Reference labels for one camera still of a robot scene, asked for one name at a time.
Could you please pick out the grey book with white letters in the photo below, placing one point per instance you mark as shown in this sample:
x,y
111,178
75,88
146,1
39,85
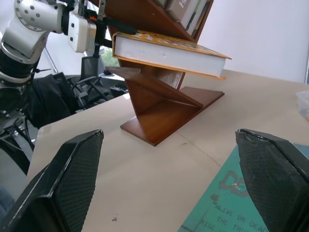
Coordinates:
x,y
183,10

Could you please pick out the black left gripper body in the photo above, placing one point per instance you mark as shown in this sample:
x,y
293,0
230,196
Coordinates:
x,y
100,33

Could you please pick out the black bag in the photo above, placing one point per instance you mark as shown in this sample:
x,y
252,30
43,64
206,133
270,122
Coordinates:
x,y
48,99

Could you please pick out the thin dark upright book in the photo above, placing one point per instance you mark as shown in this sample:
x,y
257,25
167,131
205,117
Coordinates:
x,y
199,19

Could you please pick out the black mesh office chair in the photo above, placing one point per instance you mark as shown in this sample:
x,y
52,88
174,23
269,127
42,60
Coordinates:
x,y
90,67

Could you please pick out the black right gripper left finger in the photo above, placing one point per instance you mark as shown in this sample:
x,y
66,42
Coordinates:
x,y
72,174

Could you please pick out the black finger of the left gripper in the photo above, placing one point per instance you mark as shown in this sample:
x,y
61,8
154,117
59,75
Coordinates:
x,y
122,26

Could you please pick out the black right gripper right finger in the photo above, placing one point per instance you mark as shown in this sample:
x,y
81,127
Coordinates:
x,y
268,174

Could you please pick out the thick yellow hardcover book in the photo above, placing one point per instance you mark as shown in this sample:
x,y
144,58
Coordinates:
x,y
169,54

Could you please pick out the teal book with black print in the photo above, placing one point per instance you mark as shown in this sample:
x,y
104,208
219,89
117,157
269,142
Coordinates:
x,y
217,198

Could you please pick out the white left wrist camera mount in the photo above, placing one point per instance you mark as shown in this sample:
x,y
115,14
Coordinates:
x,y
80,31

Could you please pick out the wooden zigzag bookshelf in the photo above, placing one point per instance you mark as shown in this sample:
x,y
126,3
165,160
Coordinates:
x,y
164,113

